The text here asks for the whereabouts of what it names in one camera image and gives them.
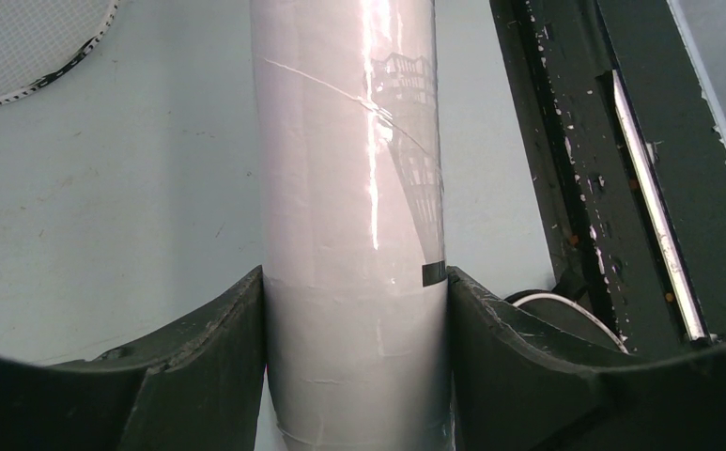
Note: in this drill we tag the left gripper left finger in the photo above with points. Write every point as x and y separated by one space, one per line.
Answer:
194 384

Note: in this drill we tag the black racket cover bag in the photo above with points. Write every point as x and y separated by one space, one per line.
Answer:
567 316

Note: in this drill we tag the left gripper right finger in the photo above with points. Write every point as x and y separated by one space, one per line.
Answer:
523 384

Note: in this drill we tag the white shuttlecock tube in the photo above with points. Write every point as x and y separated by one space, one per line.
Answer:
354 273

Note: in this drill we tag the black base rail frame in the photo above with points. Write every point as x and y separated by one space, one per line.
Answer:
627 148

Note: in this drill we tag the left white badminton racket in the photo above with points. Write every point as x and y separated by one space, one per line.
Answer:
41 40

